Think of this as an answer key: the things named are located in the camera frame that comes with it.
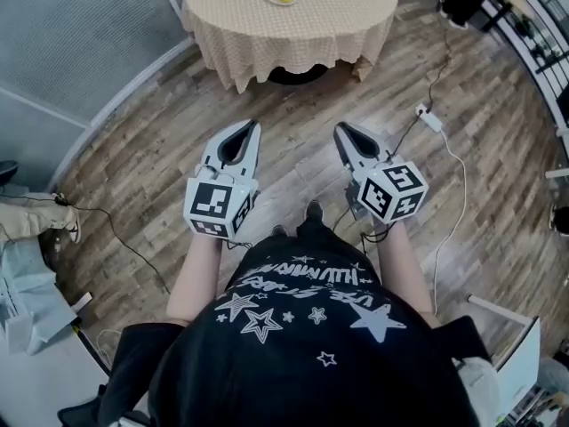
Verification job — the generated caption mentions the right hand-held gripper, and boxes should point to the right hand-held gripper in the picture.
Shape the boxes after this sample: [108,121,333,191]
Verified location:
[333,121,430,225]

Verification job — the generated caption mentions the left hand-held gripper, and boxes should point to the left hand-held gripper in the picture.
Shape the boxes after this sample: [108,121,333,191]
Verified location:
[183,119,262,244]

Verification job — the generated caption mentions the person's right forearm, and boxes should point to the person's right forearm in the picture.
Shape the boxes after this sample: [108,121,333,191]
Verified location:
[372,220,440,328]

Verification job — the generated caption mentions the person's left forearm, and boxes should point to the person's left forearm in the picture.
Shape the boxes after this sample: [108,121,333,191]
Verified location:
[166,228,233,329]

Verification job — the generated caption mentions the white power strip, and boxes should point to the white power strip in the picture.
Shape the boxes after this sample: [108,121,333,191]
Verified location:
[414,102,444,131]

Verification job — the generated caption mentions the black round table base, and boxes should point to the black round table base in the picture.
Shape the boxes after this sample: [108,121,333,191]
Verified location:
[266,61,331,85]

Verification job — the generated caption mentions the person's black trousers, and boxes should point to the person's black trousers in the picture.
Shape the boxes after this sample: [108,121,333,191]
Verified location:
[255,218,357,269]

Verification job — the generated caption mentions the round table with checkered tablecloth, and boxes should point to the round table with checkered tablecloth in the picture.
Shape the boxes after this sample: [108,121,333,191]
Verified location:
[180,0,400,94]

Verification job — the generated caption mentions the black metal railing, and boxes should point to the black metal railing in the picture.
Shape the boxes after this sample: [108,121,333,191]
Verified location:
[477,0,569,135]

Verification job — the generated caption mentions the small white box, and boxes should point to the small white box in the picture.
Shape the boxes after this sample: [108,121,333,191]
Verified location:
[72,291,94,314]

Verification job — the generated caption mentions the black star print shirt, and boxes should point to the black star print shirt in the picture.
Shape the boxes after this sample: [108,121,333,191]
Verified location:
[57,233,494,427]

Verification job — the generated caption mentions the white packaging pile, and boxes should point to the white packaging pile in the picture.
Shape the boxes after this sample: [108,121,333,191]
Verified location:
[0,237,84,358]

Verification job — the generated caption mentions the white cabinet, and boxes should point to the white cabinet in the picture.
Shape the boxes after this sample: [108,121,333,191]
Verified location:
[465,294,544,420]

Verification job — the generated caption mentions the grey fabric bag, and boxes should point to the grey fabric bag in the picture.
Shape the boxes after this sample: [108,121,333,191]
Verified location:
[452,353,502,427]

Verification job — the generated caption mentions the white desk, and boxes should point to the white desk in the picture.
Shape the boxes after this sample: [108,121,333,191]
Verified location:
[0,322,115,427]

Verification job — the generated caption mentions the black cable at power strip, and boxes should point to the black cable at power strip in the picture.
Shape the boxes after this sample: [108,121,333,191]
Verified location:
[390,27,453,159]

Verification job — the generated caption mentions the white power cable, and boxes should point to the white power cable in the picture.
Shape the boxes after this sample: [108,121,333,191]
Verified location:
[432,125,469,316]

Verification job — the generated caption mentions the long black floor cable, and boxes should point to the long black floor cable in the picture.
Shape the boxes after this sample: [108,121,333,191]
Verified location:
[51,193,172,295]

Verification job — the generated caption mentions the thin white cable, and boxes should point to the thin white cable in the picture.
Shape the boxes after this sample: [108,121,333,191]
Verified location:
[94,328,122,367]

